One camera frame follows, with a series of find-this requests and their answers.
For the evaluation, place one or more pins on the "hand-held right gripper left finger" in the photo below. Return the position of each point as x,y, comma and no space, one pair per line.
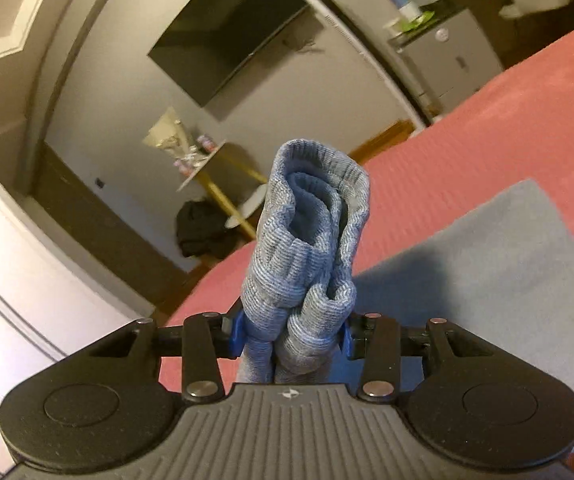
238,335

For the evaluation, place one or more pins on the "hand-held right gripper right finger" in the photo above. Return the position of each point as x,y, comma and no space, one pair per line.
347,342

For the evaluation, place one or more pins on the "grey sweat pants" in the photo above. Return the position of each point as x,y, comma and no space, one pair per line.
307,260

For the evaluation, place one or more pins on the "black bag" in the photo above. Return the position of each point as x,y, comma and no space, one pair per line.
202,230

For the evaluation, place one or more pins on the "yellow side table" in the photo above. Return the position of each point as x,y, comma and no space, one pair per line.
217,195

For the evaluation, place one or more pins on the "white wardrobe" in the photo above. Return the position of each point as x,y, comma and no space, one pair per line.
27,300

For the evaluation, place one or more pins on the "wrapped flower bouquet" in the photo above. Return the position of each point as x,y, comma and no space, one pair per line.
167,132

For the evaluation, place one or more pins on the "pink ribbed bedspread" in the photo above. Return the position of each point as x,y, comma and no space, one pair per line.
467,135

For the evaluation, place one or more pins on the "grey cabinet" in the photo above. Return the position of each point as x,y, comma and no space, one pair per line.
447,60

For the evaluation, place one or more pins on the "white tower fan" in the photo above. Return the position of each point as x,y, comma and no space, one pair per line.
347,30

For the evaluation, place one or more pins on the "green packets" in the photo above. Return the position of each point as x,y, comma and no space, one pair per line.
417,21

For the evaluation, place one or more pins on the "wall-mounted black television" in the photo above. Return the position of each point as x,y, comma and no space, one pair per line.
227,30

